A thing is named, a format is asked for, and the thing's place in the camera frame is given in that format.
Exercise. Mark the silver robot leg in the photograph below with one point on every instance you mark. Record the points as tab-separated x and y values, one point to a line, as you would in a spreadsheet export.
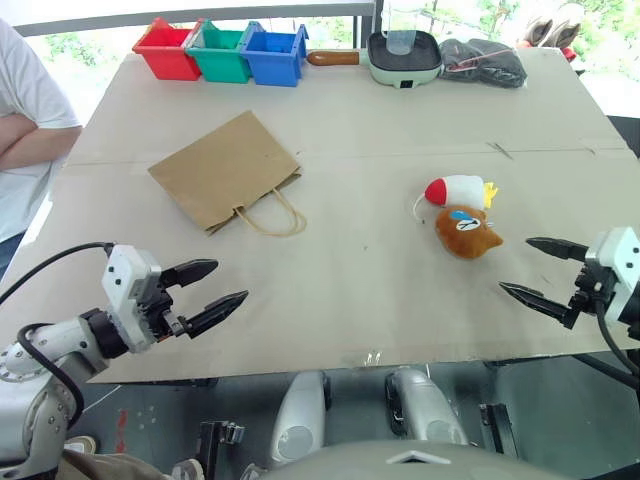
425	405
300	415

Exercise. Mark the person in white shirt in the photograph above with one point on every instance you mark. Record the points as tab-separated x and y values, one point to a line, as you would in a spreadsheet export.
20	80

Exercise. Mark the green plastic bin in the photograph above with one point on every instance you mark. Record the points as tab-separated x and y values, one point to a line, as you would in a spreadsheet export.
220	57

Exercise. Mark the brown plush toy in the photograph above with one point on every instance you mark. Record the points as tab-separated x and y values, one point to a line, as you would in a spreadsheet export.
465	235

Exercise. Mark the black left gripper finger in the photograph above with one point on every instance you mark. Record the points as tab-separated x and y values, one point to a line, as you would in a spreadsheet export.
192	271
220	310

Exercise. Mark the red plastic bin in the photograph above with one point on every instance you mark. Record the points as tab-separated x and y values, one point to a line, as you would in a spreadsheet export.
167	55

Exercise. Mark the blue plastic bin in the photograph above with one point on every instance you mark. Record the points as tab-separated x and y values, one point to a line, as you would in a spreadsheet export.
275	57

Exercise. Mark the khaki trousers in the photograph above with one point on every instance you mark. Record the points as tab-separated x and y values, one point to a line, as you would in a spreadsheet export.
110	467

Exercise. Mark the light green electric frying pan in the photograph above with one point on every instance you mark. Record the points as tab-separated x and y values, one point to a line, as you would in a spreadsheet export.
425	62

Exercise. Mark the person's bare forearm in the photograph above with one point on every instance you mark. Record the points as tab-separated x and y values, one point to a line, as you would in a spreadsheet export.
35	142

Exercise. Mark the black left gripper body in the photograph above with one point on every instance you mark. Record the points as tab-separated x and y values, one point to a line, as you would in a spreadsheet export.
157	312

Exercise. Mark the black table bracket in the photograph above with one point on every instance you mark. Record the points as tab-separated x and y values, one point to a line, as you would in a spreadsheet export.
500	427
217	442

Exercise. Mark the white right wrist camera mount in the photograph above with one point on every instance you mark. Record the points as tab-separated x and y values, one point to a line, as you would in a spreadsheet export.
617	255

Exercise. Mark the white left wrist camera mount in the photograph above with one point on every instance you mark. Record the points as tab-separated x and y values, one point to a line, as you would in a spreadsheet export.
127	280

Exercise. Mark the brown cardboard table cover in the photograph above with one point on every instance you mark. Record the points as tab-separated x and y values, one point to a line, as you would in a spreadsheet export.
350	280

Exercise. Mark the grey robot torso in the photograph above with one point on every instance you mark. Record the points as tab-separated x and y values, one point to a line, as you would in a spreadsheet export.
425	462

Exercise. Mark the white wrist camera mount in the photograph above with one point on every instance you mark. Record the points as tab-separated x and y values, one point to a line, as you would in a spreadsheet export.
617	255
127	280

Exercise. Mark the white red plush toy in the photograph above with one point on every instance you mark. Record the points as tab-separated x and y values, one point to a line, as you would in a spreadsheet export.
462	189

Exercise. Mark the grey brown shoe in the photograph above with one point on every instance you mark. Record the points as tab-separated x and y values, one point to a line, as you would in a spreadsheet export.
552	25

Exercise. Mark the silver robot left leg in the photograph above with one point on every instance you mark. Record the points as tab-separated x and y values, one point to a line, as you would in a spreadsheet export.
300	415

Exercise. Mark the clear plastic measuring cup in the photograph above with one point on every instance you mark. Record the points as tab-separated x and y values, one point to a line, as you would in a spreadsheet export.
399	42

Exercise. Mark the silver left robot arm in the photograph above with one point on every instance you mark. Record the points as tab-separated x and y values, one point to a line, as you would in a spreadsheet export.
55	340

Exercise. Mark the silver robot right leg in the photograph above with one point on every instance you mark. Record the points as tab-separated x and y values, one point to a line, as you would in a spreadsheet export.
425	405

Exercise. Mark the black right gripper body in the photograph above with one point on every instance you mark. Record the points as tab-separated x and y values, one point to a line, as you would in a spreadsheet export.
595	290

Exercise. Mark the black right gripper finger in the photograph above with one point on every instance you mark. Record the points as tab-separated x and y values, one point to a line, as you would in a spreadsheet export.
542	302
557	247

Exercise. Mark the black items in clear bag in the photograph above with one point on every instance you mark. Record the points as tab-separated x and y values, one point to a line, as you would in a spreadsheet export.
487	62

